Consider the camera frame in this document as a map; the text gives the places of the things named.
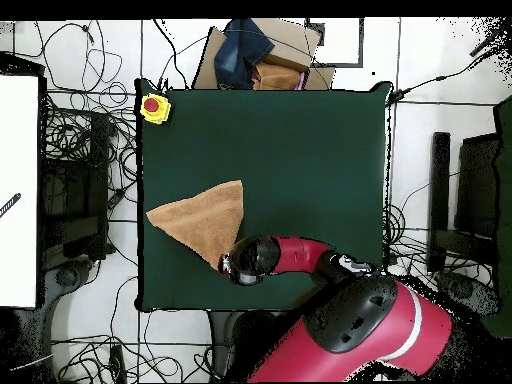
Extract tan terry towel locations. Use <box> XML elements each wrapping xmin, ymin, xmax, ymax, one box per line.
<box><xmin>145</xmin><ymin>179</ymin><xmax>245</xmax><ymax>274</ymax></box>

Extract dark green table cloth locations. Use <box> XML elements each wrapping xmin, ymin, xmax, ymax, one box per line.
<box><xmin>135</xmin><ymin>78</ymin><xmax>395</xmax><ymax>315</ymax></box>

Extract grey stand base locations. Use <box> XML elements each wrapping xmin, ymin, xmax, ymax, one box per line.
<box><xmin>434</xmin><ymin>270</ymin><xmax>501</xmax><ymax>321</ymax></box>
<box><xmin>41</xmin><ymin>259</ymin><xmax>95</xmax><ymax>309</ymax></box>

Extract black equipment rack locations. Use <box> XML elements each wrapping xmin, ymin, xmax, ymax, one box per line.
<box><xmin>39</xmin><ymin>111</ymin><xmax>111</xmax><ymax>269</ymax></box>

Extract yellow emergency stop button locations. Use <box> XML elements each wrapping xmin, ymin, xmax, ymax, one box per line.
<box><xmin>139</xmin><ymin>92</ymin><xmax>172</xmax><ymax>125</ymax></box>

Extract tan towel in box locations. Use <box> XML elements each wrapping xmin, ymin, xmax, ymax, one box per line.
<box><xmin>252</xmin><ymin>61</ymin><xmax>303</xmax><ymax>91</ymax></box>

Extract blue denim jeans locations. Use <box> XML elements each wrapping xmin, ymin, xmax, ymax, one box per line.
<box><xmin>213</xmin><ymin>18</ymin><xmax>276</xmax><ymax>90</ymax></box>

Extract long black floor bar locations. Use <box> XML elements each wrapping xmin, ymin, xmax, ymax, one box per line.
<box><xmin>426</xmin><ymin>131</ymin><xmax>451</xmax><ymax>275</ymax></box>

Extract brown cardboard box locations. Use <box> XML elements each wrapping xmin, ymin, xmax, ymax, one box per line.
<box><xmin>191</xmin><ymin>17</ymin><xmax>337</xmax><ymax>91</ymax></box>

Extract black panel stand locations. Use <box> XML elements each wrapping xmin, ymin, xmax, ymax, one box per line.
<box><xmin>455</xmin><ymin>133</ymin><xmax>501</xmax><ymax>241</ymax></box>

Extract green cloth on stand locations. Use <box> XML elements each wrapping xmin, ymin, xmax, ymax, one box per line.
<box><xmin>473</xmin><ymin>94</ymin><xmax>512</xmax><ymax>339</ymax></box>

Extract black rectangular floor frame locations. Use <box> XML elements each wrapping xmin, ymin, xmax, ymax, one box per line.
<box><xmin>305</xmin><ymin>17</ymin><xmax>365</xmax><ymax>68</ymax></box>

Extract thin black looped cable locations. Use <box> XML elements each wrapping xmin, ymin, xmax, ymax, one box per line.
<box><xmin>34</xmin><ymin>21</ymin><xmax>97</xmax><ymax>93</ymax></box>

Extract black cable with connector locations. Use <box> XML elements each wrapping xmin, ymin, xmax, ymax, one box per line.
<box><xmin>386</xmin><ymin>39</ymin><xmax>512</xmax><ymax>106</ymax></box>

